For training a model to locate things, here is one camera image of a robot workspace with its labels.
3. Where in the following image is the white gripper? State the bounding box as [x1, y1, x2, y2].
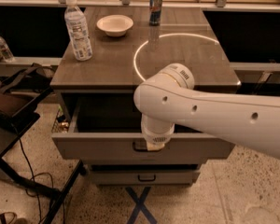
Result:
[141, 115, 175, 151]

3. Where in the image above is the grey top drawer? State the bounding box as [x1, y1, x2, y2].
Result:
[52, 94, 234, 165]

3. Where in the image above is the grey drawer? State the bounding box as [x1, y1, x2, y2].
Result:
[90, 170, 200, 185]
[52, 94, 234, 165]

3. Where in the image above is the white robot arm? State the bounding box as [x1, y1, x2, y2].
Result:
[133, 63, 280, 160]

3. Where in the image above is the grey three-drawer cabinet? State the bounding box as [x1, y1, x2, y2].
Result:
[49, 6, 242, 188]

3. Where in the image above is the grey bottom drawer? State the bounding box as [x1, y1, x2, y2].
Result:
[90, 170, 200, 185]

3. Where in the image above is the white paper bowl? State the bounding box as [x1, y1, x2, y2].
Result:
[96, 15, 133, 37]

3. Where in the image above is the black side table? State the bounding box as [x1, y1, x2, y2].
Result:
[0, 87, 85, 224]

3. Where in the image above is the large clear water bottle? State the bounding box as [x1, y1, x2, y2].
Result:
[64, 0, 92, 61]

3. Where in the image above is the blue silver energy drink can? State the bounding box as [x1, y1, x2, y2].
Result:
[149, 0, 162, 26]

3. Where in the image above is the black white sneaker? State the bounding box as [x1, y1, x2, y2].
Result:
[0, 212, 17, 224]

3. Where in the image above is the small clear water bottle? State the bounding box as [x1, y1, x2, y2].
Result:
[0, 36, 14, 63]

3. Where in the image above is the wire mesh basket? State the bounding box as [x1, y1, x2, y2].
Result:
[51, 107, 69, 133]

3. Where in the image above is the black floor cable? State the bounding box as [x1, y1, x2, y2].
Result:
[17, 137, 66, 224]

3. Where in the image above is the brown bag with strap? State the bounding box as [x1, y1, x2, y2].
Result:
[0, 63, 54, 126]

